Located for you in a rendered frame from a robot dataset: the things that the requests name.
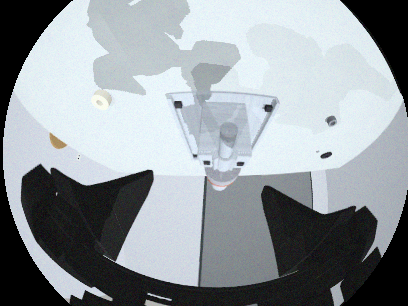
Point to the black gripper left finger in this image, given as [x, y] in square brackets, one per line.
[109, 208]

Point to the black flat washer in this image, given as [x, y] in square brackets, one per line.
[326, 155]

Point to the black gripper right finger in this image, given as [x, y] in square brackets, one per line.
[296, 230]

